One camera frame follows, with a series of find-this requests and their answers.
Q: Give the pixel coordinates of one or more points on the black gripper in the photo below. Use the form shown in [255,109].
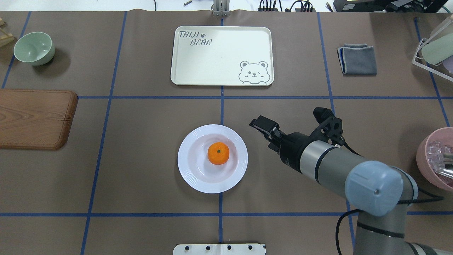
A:
[291,148]

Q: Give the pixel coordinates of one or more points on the orange fruit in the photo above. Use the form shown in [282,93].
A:
[218,153]

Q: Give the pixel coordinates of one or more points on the white round plate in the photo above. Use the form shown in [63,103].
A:
[199,172]

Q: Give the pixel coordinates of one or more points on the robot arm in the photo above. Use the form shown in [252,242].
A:
[381,194]

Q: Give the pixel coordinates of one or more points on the cream bear serving tray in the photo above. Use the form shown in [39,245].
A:
[222,56]

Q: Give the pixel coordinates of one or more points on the folded grey cloth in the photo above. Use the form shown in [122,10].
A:
[357,59]

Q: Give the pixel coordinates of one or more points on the clear plastic cups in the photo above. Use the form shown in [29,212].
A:
[440,158]

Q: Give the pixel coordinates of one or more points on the pink bowl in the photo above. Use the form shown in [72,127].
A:
[445,136]

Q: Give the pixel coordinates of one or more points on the pale green cup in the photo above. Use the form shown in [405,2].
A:
[438,50]

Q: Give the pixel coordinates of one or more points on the wooden cutting board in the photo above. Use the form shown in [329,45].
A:
[36,119]

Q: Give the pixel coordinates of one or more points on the light green bowl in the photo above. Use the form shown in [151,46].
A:
[36,48]

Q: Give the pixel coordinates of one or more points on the wooden stand corner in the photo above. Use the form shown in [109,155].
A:
[5,37]

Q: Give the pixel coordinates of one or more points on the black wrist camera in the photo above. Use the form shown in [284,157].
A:
[330,127]

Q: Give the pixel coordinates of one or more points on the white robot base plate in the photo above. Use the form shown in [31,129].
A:
[220,249]

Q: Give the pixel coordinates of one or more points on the grey metal mount bracket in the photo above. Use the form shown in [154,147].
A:
[221,8]

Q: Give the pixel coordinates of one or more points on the white wire rack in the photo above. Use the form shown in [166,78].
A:
[443,69]

